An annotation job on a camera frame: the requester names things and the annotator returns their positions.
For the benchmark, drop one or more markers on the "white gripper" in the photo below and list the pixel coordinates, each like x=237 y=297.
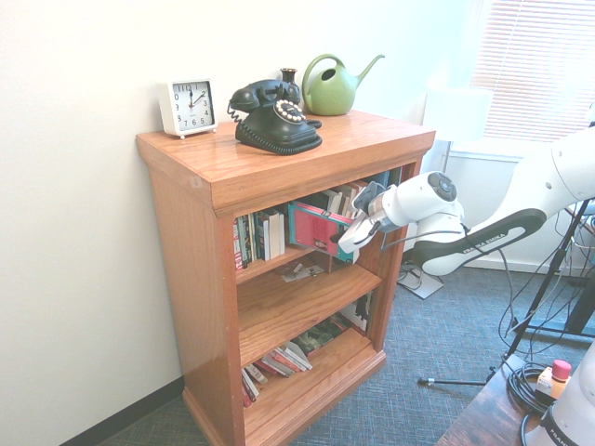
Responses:
x=355 y=234

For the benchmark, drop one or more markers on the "teal book with red spine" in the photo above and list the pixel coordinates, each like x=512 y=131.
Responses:
x=311 y=227

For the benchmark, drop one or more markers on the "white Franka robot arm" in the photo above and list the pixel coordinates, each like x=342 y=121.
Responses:
x=488 y=241

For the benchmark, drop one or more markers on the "cream paged paperback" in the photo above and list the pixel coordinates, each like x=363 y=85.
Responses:
x=334 y=202

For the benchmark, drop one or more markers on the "red edged white paperback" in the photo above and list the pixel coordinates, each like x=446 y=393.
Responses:
x=352 y=195

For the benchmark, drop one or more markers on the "loose paper cards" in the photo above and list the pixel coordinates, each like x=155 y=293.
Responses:
x=300 y=273

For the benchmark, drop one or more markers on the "white cover paperback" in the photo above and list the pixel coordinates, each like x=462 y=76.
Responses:
x=278 y=234

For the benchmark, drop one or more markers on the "blue spine book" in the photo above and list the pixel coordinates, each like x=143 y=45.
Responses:
x=265 y=239

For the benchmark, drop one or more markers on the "blue hardcover book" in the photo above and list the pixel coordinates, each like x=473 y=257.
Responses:
x=379 y=179

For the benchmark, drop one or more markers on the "white silhouette picture book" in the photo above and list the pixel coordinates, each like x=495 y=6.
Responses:
x=358 y=313

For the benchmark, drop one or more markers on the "green spine book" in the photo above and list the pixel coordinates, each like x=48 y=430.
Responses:
x=253 y=237

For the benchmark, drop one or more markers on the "dark green hardcover book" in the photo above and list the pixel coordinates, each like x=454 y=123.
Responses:
x=395 y=175

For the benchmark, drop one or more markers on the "red lettered spine book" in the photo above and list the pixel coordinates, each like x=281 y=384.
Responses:
x=238 y=246

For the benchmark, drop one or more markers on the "camouflage cover book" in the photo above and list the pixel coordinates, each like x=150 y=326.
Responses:
x=321 y=337

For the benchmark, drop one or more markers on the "white fallen paperback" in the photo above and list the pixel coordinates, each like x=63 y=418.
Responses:
x=297 y=355

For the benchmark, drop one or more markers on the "black vintage rotary telephone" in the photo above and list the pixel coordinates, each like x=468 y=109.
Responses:
x=274 y=130

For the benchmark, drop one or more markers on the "red fallen paperback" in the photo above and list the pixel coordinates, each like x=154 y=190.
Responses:
x=279 y=364

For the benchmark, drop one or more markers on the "green watering can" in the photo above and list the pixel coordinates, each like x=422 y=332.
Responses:
x=330 y=95

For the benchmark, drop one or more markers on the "wooden bookshelf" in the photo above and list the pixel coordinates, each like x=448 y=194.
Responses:
x=195 y=279

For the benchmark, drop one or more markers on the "small cream paperback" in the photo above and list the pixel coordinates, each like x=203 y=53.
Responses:
x=255 y=374

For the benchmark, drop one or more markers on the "small dark vase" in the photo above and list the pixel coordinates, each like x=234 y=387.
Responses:
x=289 y=76

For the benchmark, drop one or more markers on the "white floor lamp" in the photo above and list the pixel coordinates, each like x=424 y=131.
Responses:
x=460 y=116

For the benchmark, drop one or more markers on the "red white leaning book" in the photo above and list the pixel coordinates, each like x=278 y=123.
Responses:
x=248 y=392

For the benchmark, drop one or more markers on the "white square alarm clock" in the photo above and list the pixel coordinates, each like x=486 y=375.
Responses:
x=190 y=104

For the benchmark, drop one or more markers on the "dark wooden table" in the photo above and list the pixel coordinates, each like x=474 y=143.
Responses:
x=488 y=413

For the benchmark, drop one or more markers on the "black desk leg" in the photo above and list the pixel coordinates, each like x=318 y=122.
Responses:
x=581 y=311

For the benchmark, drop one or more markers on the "window blinds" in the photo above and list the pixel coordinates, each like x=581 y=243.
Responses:
x=534 y=69

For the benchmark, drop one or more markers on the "yellow emergency stop button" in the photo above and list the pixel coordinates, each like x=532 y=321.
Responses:
x=555 y=383

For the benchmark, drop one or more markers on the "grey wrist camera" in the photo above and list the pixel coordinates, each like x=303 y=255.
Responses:
x=367 y=197

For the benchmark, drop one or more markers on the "black camera tripod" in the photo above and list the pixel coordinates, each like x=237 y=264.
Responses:
x=539 y=297

